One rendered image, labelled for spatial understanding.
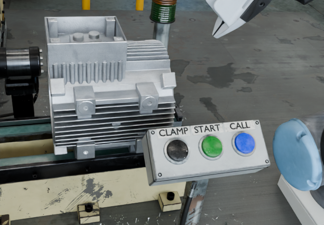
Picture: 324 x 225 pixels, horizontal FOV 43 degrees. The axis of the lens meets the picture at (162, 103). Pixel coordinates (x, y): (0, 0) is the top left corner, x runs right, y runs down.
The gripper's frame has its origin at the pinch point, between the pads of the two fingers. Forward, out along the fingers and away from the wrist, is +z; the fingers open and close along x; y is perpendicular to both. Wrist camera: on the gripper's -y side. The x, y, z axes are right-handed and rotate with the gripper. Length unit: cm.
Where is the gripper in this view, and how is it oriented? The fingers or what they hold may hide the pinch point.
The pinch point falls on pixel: (222, 32)
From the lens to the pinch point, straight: 67.1
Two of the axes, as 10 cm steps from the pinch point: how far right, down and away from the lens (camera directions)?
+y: -7.9, -3.5, -5.1
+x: 2.6, 5.5, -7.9
